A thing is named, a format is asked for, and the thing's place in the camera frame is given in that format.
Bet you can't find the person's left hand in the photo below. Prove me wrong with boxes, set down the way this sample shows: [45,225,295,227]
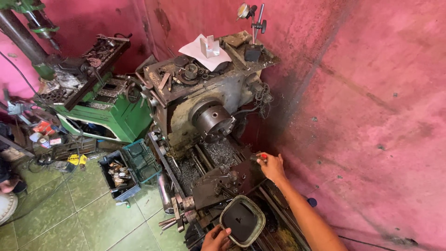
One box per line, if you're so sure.
[201,225,233,251]

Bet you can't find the person's right hand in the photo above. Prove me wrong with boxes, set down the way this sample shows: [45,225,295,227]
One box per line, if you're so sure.
[256,152,287,185]

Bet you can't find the oily rectangular metal tray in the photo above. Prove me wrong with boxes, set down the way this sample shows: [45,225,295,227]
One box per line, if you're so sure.
[220,195,266,248]

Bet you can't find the steel lathe chuck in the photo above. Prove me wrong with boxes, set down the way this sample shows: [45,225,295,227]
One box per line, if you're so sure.
[190,100,238,144]

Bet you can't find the grey metal lathe machine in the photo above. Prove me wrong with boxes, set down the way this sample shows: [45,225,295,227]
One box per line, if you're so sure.
[135,31,311,251]

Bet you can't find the black magnetic base block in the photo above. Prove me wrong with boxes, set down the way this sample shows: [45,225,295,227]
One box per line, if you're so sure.
[243,44,263,63]

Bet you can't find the white paper sheet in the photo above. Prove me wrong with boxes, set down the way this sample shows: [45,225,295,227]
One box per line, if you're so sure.
[178,34,233,72]

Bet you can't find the green plastic crate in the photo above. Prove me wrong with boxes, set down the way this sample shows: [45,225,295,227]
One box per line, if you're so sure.
[121,138,163,185]

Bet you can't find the shiny metal block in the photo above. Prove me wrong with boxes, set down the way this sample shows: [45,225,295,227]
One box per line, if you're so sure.
[200,35,221,59]

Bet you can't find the dial indicator on stand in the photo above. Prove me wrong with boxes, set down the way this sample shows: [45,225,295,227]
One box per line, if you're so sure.
[236,3,267,45]

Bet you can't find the black crate of metal parts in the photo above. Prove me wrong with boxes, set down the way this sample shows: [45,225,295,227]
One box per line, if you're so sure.
[98,150,142,202]

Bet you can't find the green drill press machine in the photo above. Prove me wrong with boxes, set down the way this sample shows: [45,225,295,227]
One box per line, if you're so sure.
[0,0,154,144]

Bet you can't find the yellow black tool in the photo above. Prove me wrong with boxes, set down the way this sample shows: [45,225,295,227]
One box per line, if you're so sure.
[67,154,88,171]

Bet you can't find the dark tray of tools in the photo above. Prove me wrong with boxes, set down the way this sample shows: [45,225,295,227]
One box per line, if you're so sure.
[38,34,132,111]

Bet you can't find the heap of workshop clutter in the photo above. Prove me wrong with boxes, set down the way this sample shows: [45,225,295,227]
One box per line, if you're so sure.
[0,89,97,174]

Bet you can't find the white round object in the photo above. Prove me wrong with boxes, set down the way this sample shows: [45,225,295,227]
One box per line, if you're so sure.
[0,191,19,226]

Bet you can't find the tangled wire bundle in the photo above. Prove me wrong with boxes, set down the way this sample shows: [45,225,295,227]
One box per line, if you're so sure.
[252,83,275,120]

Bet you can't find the dark metal ring cylinder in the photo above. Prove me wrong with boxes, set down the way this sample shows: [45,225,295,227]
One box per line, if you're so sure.
[184,63,199,80]

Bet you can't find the thin black wall cable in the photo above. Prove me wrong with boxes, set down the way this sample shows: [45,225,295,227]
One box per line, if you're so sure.
[337,235,419,251]

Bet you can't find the long black cable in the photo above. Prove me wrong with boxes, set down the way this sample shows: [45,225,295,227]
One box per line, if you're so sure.
[0,50,85,226]

